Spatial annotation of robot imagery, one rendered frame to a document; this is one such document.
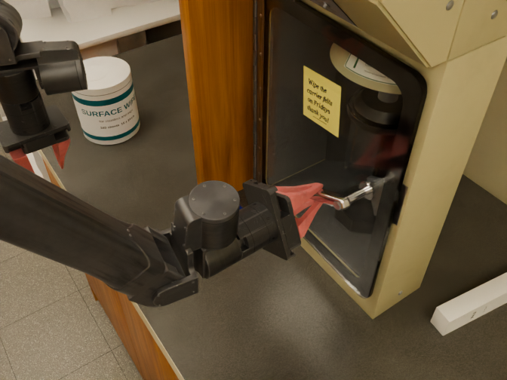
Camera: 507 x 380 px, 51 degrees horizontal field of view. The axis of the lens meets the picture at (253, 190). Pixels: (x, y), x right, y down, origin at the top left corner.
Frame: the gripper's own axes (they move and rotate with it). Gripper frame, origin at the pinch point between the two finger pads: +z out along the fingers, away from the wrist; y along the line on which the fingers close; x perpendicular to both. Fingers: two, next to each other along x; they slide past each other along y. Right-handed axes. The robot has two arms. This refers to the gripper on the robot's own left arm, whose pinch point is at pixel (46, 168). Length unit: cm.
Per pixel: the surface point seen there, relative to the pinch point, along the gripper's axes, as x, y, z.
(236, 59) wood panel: -9.2, 32.2, -14.3
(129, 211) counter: -1.8, 11.3, 15.7
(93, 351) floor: 34, -2, 110
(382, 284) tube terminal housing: -46, 33, 6
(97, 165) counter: 14.3, 11.5, 15.7
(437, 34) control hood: -46, 30, -35
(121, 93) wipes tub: 18.5, 21.1, 3.4
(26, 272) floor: 81, -11, 110
